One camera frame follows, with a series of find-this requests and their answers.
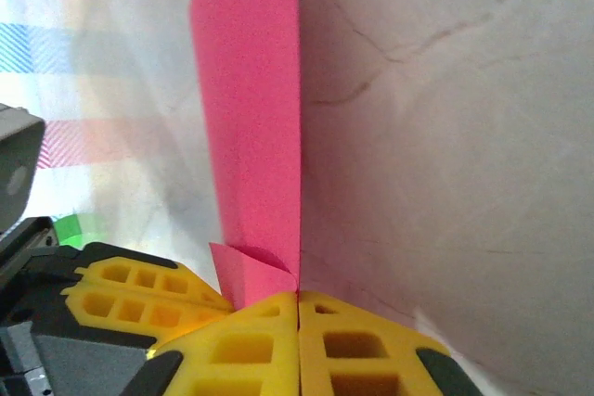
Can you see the pink square paper sheet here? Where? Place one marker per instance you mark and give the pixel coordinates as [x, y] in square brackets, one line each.
[250, 113]

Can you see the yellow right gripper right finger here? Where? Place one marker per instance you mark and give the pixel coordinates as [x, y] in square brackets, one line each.
[362, 354]

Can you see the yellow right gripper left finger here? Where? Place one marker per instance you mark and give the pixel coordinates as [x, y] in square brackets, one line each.
[236, 354]

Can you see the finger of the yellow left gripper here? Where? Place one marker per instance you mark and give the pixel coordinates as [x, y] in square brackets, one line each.
[139, 277]
[134, 310]

